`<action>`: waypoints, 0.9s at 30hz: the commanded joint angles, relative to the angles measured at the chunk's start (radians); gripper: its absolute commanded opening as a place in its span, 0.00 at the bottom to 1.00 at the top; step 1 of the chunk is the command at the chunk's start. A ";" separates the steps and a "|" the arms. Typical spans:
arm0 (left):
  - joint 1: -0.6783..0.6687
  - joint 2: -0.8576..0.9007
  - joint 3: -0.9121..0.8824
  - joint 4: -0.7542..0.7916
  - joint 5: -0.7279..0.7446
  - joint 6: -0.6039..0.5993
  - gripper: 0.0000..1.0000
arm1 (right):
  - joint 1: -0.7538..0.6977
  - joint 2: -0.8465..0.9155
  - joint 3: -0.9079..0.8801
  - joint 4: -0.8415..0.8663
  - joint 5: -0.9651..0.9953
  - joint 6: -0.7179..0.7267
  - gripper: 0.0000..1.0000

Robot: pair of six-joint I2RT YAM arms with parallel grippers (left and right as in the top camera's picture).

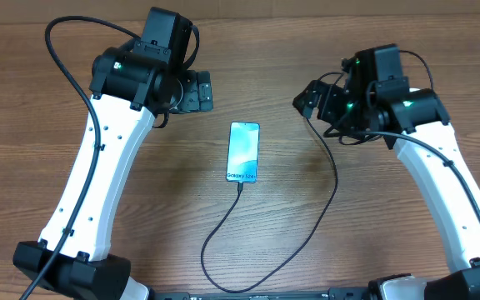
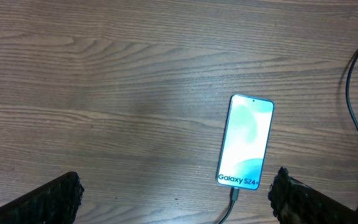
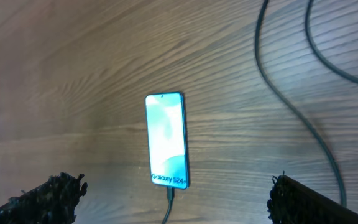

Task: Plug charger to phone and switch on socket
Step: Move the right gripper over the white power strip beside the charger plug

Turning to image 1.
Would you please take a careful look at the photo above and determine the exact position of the Samsung Galaxy smartphone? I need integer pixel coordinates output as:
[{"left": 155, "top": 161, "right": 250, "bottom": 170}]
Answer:
[{"left": 226, "top": 122, "right": 260, "bottom": 183}]

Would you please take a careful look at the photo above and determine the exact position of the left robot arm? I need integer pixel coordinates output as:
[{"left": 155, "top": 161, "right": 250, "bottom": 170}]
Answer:
[{"left": 13, "top": 7, "right": 213, "bottom": 299}]

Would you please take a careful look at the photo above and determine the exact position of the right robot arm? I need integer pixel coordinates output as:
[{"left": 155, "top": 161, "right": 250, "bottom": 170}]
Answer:
[{"left": 292, "top": 44, "right": 480, "bottom": 300}]

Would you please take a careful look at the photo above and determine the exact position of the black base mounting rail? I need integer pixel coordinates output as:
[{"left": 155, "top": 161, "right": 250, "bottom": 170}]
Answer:
[{"left": 151, "top": 287, "right": 378, "bottom": 300}]

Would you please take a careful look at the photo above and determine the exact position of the black USB charging cable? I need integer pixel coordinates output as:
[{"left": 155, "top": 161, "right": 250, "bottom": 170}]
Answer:
[{"left": 200, "top": 49, "right": 436, "bottom": 294}]

